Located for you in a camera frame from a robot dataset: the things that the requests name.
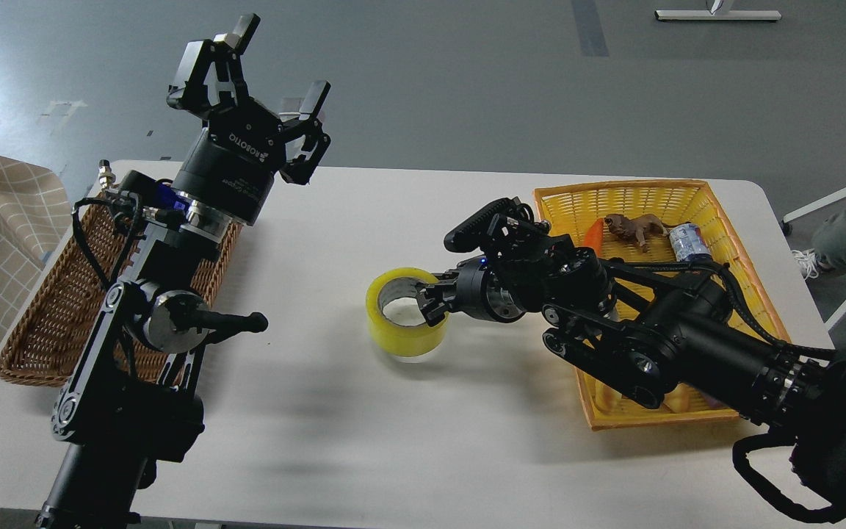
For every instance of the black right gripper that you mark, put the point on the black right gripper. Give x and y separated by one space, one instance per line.
471 288

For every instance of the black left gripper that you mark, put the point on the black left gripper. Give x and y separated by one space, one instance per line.
243 144

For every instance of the yellow tape roll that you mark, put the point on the yellow tape roll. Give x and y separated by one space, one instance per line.
401 340

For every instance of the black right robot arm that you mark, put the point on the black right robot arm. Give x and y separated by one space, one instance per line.
644 327

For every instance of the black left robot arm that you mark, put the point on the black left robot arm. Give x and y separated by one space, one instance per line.
132 398

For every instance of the orange toy carrot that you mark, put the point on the orange toy carrot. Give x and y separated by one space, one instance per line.
594 236

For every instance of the brown toy dinosaur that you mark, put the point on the brown toy dinosaur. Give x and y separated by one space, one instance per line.
636 229

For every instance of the yellow plastic basket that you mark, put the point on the yellow plastic basket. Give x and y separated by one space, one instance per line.
571 209

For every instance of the small blue can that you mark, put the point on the small blue can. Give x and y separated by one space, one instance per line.
688 244

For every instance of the toy croissant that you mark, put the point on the toy croissant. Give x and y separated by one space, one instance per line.
609 400

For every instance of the purple foam block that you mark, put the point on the purple foam block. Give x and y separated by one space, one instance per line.
712 402

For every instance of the brown wicker basket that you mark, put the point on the brown wicker basket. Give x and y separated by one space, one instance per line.
56 308

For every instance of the white desk foot bar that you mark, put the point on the white desk foot bar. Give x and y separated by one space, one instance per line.
718 11

